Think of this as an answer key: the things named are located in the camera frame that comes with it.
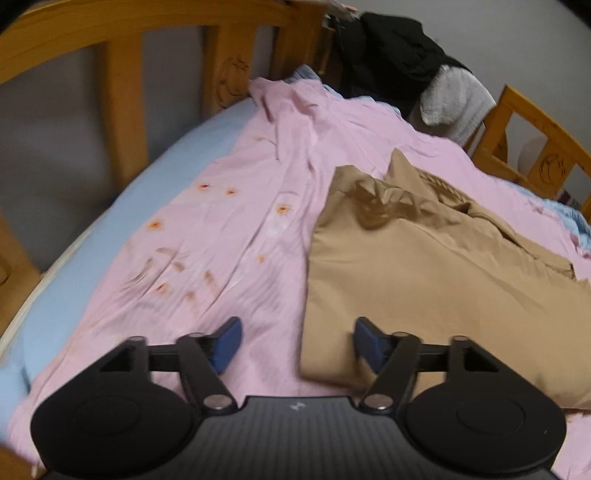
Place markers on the pink flower-print blanket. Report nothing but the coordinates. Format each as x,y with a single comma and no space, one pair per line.
231,194

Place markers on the light blue bed sheet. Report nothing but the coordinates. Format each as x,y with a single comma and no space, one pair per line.
92,207

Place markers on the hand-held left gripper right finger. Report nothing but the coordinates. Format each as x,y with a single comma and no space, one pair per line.
367,345

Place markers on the light blue crinkled blanket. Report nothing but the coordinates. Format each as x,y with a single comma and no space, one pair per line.
558,217

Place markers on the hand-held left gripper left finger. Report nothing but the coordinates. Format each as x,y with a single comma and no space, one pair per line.
226,345

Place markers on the black clothes pile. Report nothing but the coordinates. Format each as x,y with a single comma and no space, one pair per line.
388,55

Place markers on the tan hooded zip jacket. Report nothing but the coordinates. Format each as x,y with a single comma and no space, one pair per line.
415,277

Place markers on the white crinkled cloth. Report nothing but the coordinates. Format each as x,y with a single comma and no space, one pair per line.
461,106

